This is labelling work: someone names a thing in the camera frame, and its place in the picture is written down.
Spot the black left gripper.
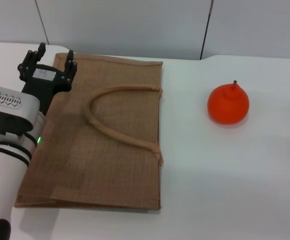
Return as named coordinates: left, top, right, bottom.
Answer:
left=18, top=42, right=78, bottom=115

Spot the brown jute handbag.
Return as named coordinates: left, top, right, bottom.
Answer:
left=13, top=52, right=164, bottom=210

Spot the orange fruit with stem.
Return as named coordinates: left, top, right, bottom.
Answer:
left=207, top=79, right=250, bottom=125

